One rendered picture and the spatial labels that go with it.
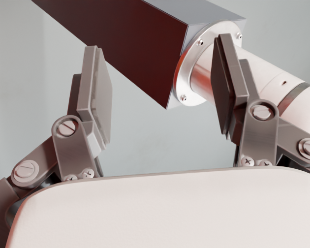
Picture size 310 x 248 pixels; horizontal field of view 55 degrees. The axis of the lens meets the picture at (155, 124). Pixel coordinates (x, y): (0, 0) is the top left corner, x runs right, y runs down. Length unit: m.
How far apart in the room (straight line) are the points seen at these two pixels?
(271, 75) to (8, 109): 1.39
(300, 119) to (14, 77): 1.36
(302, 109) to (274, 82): 0.06
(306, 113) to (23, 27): 1.28
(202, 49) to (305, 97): 0.20
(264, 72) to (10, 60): 1.24
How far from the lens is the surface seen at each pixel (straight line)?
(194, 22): 0.56
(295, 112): 0.50
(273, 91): 0.51
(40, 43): 1.58
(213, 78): 0.15
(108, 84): 0.16
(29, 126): 1.80
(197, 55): 0.58
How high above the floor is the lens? 1.33
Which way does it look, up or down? 33 degrees down
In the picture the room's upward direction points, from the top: 131 degrees clockwise
